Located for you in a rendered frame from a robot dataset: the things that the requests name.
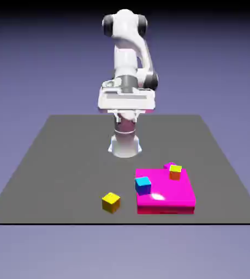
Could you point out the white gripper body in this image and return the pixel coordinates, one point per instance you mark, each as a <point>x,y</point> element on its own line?
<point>126,100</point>

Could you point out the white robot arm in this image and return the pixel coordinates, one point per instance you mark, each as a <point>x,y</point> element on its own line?
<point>125,43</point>

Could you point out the large magenta box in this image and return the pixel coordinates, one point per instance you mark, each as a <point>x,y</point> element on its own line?
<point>165,193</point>

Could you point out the small magenta cube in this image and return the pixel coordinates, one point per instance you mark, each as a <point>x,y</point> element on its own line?
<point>167,165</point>

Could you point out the small blue cube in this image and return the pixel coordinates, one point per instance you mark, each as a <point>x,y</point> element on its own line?
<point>143,185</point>

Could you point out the small orange cube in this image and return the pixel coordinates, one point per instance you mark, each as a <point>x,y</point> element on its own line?
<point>174,173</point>

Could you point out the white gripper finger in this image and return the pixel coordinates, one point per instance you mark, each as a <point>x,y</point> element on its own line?
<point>134,116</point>
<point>117,116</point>

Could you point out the small yellow cube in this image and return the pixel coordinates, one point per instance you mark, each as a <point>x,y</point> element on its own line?
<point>111,202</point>

